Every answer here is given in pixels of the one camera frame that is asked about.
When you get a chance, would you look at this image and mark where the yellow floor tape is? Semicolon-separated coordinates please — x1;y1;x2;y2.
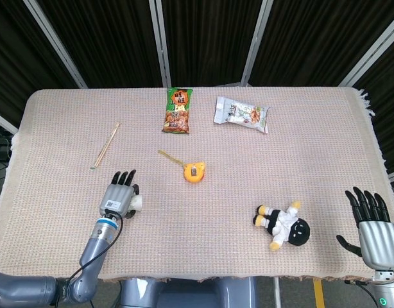
312;278;325;308

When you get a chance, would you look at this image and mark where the wooden chopstick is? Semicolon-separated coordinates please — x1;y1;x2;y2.
92;122;119;168
94;122;121;169

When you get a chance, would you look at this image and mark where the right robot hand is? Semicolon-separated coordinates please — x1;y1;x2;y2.
336;186;394;270

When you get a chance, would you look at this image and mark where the white snack bag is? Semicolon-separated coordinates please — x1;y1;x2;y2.
213;96;271;135

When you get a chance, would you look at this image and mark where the beige woven tablecloth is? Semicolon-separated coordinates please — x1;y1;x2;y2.
0;85;394;285

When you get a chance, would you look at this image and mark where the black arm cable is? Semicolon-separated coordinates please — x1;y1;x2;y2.
344;279;382;308

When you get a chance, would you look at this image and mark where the orange tape measure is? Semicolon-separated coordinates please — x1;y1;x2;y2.
157;149;207;185

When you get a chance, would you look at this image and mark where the black white plush doll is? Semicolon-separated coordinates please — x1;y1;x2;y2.
252;200;311;252

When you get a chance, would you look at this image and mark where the black folding screen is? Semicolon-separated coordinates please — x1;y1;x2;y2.
0;0;394;180

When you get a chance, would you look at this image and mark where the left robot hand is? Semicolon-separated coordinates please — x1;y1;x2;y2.
99;169;142;219

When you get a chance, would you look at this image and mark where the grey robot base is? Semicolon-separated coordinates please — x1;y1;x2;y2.
118;276;259;308

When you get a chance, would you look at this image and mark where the green orange snack bag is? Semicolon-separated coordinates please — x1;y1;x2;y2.
161;87;194;135

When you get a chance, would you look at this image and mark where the white paper cup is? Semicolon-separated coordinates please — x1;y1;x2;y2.
130;194;143;213

